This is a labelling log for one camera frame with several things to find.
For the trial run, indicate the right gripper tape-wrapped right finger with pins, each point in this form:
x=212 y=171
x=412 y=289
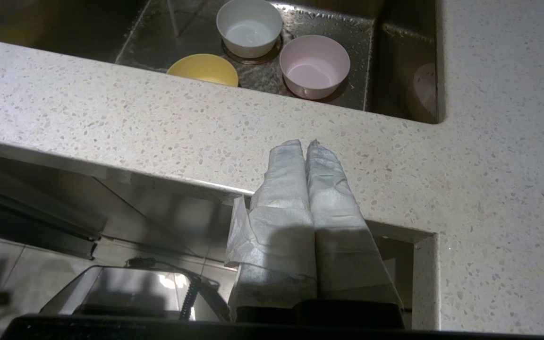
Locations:
x=343 y=245

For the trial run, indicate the right gripper tape-wrapped left finger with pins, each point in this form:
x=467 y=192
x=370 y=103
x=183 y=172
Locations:
x=279 y=226

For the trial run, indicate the pink plastic bowl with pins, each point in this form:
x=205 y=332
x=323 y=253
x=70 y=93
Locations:
x=314 y=66

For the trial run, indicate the yellow plastic bowl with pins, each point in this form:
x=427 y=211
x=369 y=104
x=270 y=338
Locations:
x=203 y=70

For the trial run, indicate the white plastic bowl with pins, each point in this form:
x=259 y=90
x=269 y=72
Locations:
x=248 y=28

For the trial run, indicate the glossy robot base cover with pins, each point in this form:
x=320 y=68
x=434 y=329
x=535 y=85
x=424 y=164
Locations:
x=121 y=288

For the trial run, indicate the stainless steel sink basin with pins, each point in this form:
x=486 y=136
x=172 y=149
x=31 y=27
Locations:
x=395 y=71

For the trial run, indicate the beige under-counter cabinet front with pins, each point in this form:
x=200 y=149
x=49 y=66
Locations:
x=182 y=222

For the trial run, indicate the running water stream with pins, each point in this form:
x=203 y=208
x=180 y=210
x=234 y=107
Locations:
x=173 y=19

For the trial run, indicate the grey metal appliance door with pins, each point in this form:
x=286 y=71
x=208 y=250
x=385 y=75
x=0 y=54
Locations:
x=26 y=208

